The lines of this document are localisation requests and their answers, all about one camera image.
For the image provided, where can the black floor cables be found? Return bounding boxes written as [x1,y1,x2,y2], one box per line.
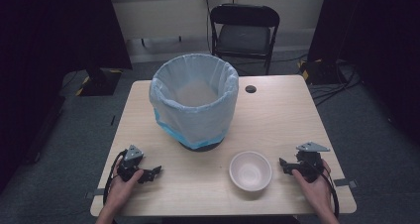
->
[309,60,363,107]

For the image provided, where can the black folding chair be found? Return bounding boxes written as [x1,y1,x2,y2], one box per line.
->
[209,3,281,76]

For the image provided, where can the person's right hand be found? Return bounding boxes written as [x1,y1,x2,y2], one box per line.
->
[291,159,333,216]

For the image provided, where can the grey tape strip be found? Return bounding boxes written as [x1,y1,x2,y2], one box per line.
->
[332,178,359,189]
[84,188,105,200]

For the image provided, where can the trash bin with plastic liner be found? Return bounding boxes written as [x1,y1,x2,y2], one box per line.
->
[148,53,240,151]

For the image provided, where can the black curtain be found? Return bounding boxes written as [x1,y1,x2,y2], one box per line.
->
[0,0,134,193]
[306,0,420,146]

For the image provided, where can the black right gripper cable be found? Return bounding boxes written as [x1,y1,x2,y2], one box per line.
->
[317,169,341,219]

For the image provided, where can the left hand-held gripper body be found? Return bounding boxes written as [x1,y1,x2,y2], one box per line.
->
[117,144,146,182]

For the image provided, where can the person's left hand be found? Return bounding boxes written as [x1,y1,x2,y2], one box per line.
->
[106,168,146,216]

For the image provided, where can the white bowl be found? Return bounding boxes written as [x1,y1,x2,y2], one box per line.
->
[229,151,273,192]

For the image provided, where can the black stand base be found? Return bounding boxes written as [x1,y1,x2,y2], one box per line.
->
[296,58,349,86]
[74,67,124,97]

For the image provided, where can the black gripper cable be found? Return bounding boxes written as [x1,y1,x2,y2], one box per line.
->
[102,149,129,207]
[317,169,341,219]

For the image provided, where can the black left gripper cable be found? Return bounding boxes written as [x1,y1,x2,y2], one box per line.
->
[102,149,129,207]

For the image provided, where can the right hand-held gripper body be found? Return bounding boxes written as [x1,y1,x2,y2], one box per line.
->
[294,141,331,183]

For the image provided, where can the black power cable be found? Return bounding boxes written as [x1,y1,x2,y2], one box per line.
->
[203,0,213,54]

